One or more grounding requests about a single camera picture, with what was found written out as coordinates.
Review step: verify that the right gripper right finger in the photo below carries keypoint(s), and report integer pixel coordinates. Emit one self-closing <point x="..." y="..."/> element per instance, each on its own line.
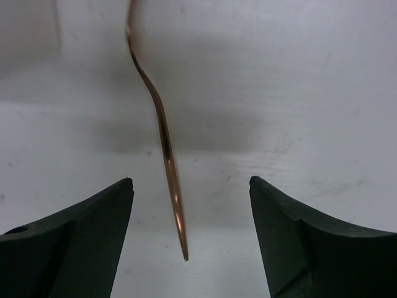
<point x="307" y="253"/>

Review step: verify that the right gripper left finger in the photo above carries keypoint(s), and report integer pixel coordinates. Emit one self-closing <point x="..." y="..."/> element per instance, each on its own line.
<point x="72" y="253"/>

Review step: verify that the copper thin utensil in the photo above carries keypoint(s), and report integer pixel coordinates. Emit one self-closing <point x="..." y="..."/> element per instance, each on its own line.
<point x="164" y="136"/>

